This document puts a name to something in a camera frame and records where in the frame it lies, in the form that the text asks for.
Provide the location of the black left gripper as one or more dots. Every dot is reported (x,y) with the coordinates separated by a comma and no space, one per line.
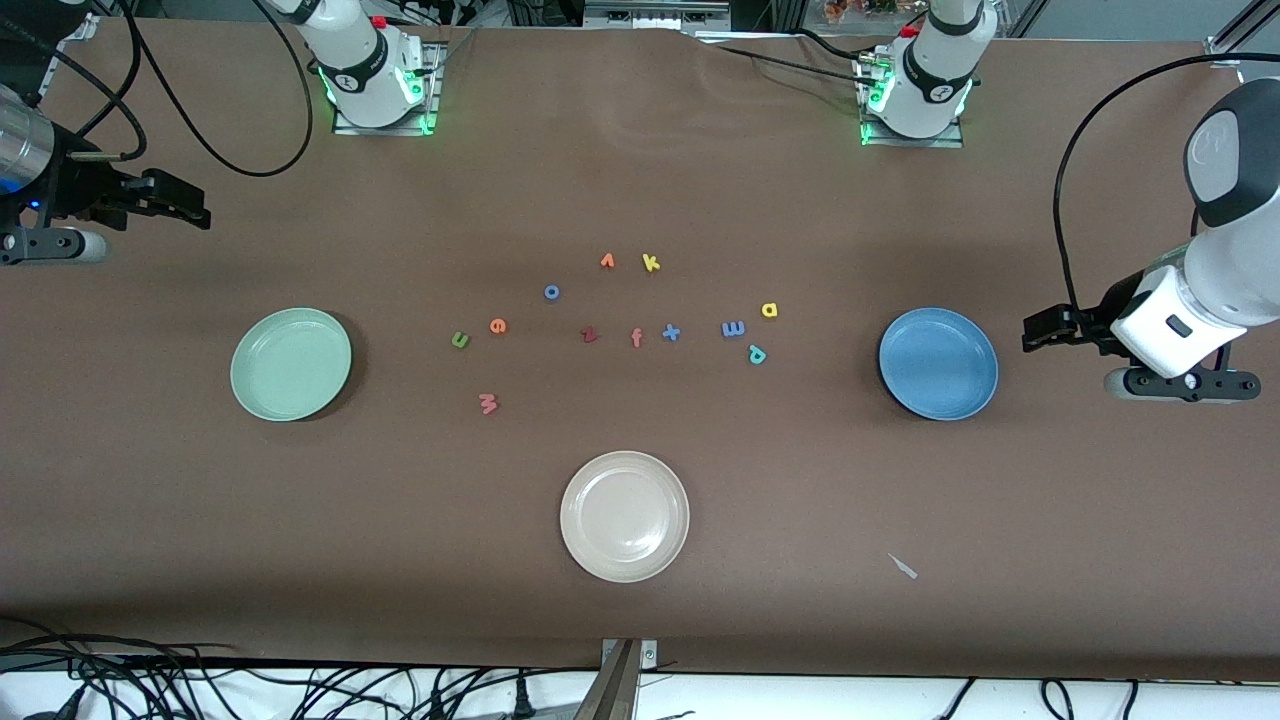
(1100,320)

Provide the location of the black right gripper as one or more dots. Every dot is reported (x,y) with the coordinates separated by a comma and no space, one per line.
(82,188)

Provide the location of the blue foam letter m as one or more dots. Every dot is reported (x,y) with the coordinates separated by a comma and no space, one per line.
(733,328)

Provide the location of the salmon foam letter m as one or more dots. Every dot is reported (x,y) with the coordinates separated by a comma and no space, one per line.
(488,403)

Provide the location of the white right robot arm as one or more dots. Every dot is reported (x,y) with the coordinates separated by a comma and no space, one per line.
(360,70)

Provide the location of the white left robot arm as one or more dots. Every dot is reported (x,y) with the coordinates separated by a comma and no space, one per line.
(1235,250)

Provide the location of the blue plate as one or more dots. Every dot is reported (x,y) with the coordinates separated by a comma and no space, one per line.
(940,365)

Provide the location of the green plate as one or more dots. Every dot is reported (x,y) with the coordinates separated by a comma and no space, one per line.
(290,365)

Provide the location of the white paper scrap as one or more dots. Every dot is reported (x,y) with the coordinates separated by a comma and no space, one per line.
(905,569)

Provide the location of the beige plate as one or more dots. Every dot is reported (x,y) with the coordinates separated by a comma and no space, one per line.
(625,515)

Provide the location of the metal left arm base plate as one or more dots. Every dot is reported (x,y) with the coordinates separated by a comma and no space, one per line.
(900,143)

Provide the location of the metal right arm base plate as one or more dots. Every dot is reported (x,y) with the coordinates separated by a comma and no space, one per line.
(437,90)

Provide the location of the metal frame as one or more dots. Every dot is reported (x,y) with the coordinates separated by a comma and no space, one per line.
(650,12)

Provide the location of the metal table clamp bracket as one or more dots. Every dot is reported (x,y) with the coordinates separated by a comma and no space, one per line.
(625,680)

